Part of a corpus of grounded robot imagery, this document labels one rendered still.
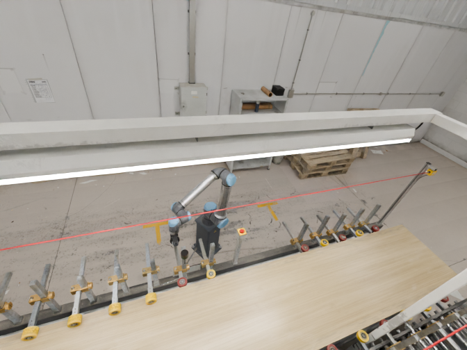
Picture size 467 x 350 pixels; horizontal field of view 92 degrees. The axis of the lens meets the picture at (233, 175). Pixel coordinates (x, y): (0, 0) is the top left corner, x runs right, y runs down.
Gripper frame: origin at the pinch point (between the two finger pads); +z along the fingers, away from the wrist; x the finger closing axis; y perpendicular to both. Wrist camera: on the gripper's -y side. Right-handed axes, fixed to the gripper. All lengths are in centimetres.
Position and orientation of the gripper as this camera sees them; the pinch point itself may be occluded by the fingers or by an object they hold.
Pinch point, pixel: (174, 245)
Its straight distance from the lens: 241.0
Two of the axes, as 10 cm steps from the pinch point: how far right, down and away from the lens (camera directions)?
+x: -9.4, 1.2, -3.3
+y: -3.2, -6.4, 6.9
